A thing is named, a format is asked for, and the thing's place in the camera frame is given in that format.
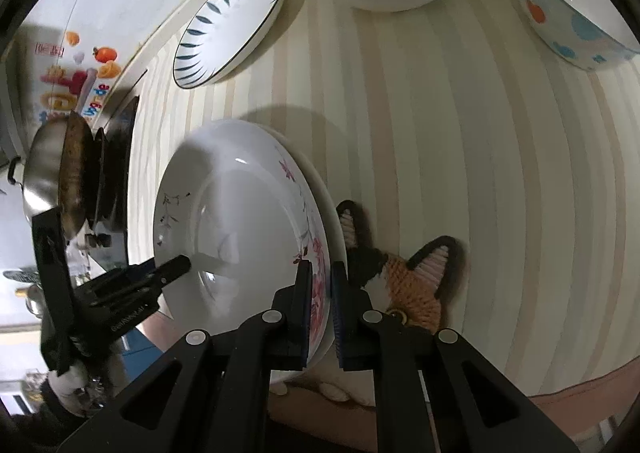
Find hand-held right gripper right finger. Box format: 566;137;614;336
331;260;581;453

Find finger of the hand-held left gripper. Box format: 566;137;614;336
90;254;192;307

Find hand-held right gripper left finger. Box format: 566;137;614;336
57;262;314;453

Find white floral plate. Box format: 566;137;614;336
151;119;347;370

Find blue leaf pattern plate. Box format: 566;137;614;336
173;0;286;90

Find white bowl with coloured dots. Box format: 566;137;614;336
506;0;640;72

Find black gas stove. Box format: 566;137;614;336
87;96;142;248

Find steel wok with lid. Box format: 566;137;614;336
22;112;97;240

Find striped tablecloth with cat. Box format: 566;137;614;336
127;0;640;453

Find colourful wall stickers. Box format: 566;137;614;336
30;30;122;125

